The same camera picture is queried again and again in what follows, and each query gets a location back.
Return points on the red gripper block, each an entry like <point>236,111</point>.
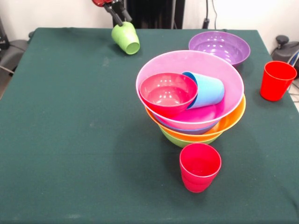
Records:
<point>101,2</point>

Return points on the green cup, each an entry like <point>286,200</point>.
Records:
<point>123,35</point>

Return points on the large magenta bowl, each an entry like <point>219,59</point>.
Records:
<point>198,63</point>

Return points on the small crimson pink bowl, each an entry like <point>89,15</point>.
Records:
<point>168,93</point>

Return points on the blue cup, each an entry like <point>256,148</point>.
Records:
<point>208,91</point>

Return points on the blue bowl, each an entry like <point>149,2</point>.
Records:
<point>187,131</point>

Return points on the green bowl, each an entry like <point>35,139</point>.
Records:
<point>182,142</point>

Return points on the large orange bowl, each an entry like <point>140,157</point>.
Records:
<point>233,116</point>

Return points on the purple bowl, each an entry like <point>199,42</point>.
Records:
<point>219,42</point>

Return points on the red cup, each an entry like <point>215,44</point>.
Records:
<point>275,84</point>

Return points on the dark green tablecloth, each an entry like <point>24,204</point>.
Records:
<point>70,186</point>

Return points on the crimson pink cup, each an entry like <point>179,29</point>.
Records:
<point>198,177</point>

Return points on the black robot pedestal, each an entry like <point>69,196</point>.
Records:
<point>151,14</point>

